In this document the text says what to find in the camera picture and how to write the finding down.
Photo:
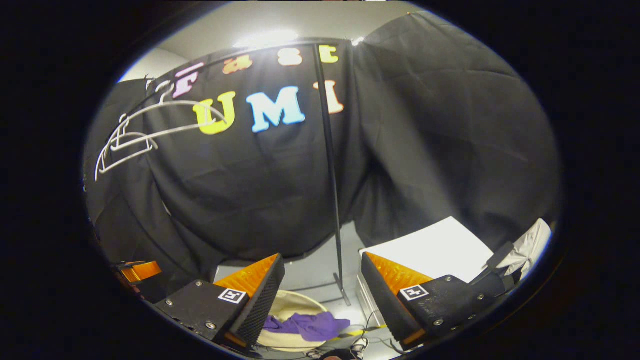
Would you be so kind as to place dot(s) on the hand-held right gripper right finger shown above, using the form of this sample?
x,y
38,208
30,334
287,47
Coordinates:
x,y
385,305

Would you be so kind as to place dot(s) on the purple knit jacket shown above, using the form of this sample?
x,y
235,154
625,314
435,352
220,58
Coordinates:
x,y
315,326

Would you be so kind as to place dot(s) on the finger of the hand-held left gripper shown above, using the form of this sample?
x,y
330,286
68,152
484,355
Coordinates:
x,y
142,271

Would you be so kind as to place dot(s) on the black backdrop cloth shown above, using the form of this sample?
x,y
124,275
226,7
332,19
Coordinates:
x,y
425,125

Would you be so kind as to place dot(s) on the white plastic hanger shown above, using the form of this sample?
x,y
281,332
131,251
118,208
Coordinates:
x,y
190,102
125,159

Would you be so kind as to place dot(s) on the beige laundry hamper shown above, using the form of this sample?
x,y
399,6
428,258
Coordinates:
x,y
295,302

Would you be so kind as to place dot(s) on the black clothes rack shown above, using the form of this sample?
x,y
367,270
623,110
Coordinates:
x,y
330,165

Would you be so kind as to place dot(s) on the white cloth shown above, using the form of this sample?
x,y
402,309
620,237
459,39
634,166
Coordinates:
x,y
530,245

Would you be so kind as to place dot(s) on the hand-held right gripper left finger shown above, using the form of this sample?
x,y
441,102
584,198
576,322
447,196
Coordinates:
x,y
262,305

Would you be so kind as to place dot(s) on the white box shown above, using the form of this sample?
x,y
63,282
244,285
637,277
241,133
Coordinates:
x,y
435,250

